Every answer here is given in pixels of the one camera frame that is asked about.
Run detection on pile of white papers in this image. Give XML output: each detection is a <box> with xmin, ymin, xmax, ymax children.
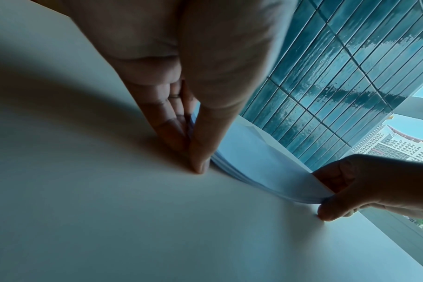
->
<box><xmin>188</xmin><ymin>105</ymin><xmax>335</xmax><ymax>205</ymax></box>

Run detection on person's right hand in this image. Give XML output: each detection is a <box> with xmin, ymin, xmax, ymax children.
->
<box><xmin>311</xmin><ymin>153</ymin><xmax>423</xmax><ymax>223</ymax></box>

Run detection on person's left hand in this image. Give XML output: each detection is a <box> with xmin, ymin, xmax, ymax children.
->
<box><xmin>30</xmin><ymin>0</ymin><xmax>299</xmax><ymax>175</ymax></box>

